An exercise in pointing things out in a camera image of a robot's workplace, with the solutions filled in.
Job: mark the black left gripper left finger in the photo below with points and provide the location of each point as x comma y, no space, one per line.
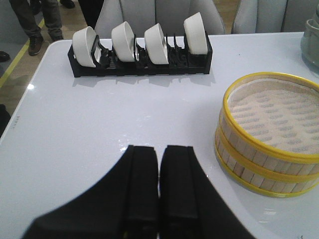
122,205

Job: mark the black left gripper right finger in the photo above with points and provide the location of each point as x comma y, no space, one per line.
190,207

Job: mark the bamboo steamer tray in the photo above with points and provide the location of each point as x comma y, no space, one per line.
263,182
269,123

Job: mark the black bowl rack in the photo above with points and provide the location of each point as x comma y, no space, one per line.
180,62

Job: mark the white bowl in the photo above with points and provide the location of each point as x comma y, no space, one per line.
195,34
156,45
123,42
82,43

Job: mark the left grey chair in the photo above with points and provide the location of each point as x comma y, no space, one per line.
170,14

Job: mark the grey chair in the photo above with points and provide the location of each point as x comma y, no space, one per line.
170,14
269,16

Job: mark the person in black clothes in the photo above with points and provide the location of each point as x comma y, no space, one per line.
91,10

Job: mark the green electric cooking pot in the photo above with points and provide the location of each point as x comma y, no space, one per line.
310,39

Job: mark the right grey chair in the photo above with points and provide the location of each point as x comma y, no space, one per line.
269,16

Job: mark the person in beige shirt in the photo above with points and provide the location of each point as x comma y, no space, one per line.
52,21

